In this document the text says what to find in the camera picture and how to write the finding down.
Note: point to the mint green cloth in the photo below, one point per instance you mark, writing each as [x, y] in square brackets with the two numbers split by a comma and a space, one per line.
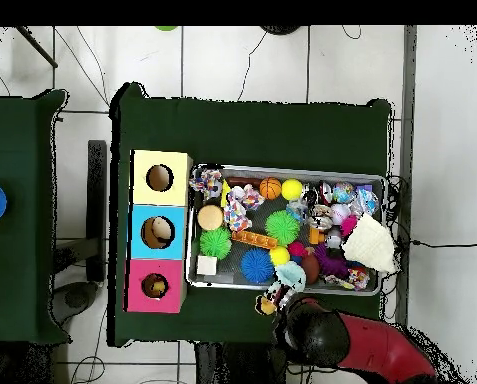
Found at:
[291, 276]

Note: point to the brown plush animal toy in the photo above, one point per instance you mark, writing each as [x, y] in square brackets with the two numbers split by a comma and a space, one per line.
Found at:
[266, 305]

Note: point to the yellow plush toy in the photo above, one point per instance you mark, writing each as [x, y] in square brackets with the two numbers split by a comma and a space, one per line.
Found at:
[155, 286]

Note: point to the cream yellow cloth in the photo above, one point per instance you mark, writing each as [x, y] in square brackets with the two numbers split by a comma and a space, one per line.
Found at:
[370, 244]

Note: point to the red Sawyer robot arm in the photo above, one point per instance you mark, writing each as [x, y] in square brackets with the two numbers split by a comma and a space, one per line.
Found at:
[358, 344]

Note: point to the wooden box with three holes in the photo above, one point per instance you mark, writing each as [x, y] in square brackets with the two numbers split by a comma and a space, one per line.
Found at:
[160, 208]

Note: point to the clear mesh bin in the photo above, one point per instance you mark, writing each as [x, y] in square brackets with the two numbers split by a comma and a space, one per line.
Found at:
[334, 172]

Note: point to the colourful patterned fabric toy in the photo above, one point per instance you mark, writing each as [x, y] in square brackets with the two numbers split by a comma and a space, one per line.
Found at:
[238, 214]

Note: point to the orange yellow plastic toy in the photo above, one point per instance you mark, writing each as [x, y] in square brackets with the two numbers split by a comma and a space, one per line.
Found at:
[254, 238]

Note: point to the green spiky ball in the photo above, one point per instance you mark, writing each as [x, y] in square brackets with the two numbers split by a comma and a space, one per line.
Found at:
[216, 243]
[283, 227]

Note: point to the bright orange mini basketball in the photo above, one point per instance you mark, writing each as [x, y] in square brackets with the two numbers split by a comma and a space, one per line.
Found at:
[270, 189]

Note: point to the colourful crinkled packet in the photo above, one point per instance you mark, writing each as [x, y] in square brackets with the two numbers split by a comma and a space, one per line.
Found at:
[206, 180]

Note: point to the plain blue spiky ball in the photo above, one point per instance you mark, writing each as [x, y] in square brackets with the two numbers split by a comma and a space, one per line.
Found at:
[257, 265]

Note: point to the yellow ball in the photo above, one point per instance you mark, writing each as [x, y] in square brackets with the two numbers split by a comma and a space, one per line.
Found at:
[292, 190]
[280, 255]

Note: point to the light wooden cube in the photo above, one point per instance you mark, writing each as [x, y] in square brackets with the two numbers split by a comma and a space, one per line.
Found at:
[207, 265]

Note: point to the purple spiky ball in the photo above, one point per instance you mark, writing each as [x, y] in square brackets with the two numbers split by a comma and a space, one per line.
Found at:
[331, 262]

